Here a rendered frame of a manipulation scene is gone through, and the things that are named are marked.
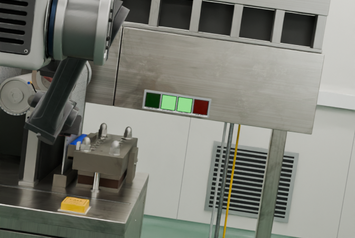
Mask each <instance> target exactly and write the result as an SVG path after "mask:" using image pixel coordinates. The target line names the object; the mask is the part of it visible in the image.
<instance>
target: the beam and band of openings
mask: <svg viewBox="0 0 355 238"><path fill-rule="evenodd" d="M121 1H122V2H123V3H122V6H123V7H125V8H127V9H129V12H128V14H127V16H126V18H125V20H124V23H123V24H122V26H127V27H132V28H139V29H147V30H154V31H162V32H170V33H177V34H185V35H192V36H200V37H204V38H212V39H219V40H227V41H235V42H242V43H250V44H257V45H265V46H270V47H277V48H285V49H292V50H300V51H307V52H315V53H322V44H323V38H324V31H325V25H326V18H327V16H328V13H329V7H330V1H331V0H121ZM209 1H210V2H209ZM217 2H218V3H217ZM224 3H226V4H224ZM232 4H234V5H232ZM248 6H249V7H248ZM255 7H257V8H255ZM263 8H265V9H263ZM267 9H269V10H267ZM290 12H293V13H290ZM298 13H300V14H298ZM306 14H308V15H306ZM314 15H315V16H314ZM127 22H132V23H127ZM135 23H139V24H135ZM142 24H147V25H142ZM158 26H162V27H167V28H162V27H158ZM169 28H175V29H169ZM177 29H182V30H177ZM185 30H189V31H185ZM200 32H205V33H200ZM207 33H213V34H207ZM215 34H220V35H215ZM223 35H228V36H223ZM239 37H240V38H239ZM242 38H248V39H242ZM250 39H255V40H250ZM257 40H263V41H257ZM265 41H270V42H265ZM280 43H286V44H280ZM288 44H293V45H288ZM295 45H301V46H305V47H300V46H295ZM308 47H310V48H308Z"/></svg>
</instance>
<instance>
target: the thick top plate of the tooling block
mask: <svg viewBox="0 0 355 238"><path fill-rule="evenodd" d="M96 133H97V138H96V139H95V140H94V141H93V142H92V143H90V145H91V147H90V150H91V151H90V152H84V151H80V150H75V151H74V155H73V164H72V169H76V170H83V171H90V172H97V173H104V174H108V175H115V176H121V175H122V174H123V172H124V171H125V169H126V168H127V166H128V159H129V152H130V151H131V149H132V148H133V147H137V141H138V138H133V137H132V138H133V139H131V140H130V139H124V138H123V136H122V135H114V134H107V136H103V135H98V132H96ZM114 141H118V142H119V148H120V152H119V153H120V155H111V154H109V152H110V148H111V144H112V142H114Z"/></svg>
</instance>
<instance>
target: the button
mask: <svg viewBox="0 0 355 238"><path fill-rule="evenodd" d="M88 207H89V200H86V199H80V198H73V197H66V198H65V200H64V201H63V202H62V203H61V210H68V211H73V212H80V213H85V211H86V210H87V209H88Z"/></svg>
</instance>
